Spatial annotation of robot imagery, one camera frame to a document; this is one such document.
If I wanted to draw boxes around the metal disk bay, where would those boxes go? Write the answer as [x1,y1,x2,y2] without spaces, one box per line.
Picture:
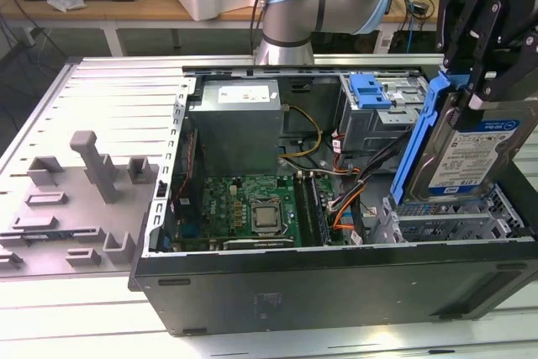
[372,197,514,246]

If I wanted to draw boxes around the black sleeved cable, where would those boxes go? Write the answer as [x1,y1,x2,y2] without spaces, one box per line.
[348,198,367,246]

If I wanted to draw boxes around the yellow black wire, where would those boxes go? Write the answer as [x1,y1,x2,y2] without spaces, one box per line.
[280,104,324,167]

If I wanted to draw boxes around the black PC case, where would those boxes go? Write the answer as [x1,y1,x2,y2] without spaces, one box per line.
[128,63,538,337]

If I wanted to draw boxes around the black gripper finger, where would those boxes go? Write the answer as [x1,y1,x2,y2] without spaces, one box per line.
[435,0,512,113]
[504,29,538,102]

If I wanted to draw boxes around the green motherboard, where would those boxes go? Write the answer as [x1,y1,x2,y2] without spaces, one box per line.
[178,173,352,250]

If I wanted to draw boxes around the hard disk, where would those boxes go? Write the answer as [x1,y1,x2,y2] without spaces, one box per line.
[388,69,538,209]

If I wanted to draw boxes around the grey power supply unit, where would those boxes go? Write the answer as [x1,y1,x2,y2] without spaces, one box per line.
[187,78,282,177]

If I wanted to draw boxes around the dark RAM stick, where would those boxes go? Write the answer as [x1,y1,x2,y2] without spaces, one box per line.
[12,230,76,242]

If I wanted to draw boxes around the grey parts rack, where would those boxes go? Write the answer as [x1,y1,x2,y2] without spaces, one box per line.
[0,129,164,281]

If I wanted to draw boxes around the metal drive cage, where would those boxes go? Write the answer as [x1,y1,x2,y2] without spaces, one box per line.
[338,74,430,154]

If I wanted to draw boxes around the black orange wire harness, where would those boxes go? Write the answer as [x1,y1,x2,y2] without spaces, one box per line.
[330,127,411,232]

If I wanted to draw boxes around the crumpled white paper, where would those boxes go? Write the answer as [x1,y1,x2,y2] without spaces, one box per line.
[45,0,88,14]

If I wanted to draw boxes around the black RAM slot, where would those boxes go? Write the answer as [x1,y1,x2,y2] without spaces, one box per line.
[293,173,311,247]
[298,173,319,247]
[303,173,325,247]
[309,173,333,247]

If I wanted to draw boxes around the silver CPU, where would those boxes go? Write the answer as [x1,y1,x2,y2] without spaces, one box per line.
[255,206,281,228]

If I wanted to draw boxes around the blue drive latch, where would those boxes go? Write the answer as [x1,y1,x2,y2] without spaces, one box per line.
[348,74,393,110]

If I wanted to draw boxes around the metal socket cover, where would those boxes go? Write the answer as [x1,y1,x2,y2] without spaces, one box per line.
[251,198,287,236]

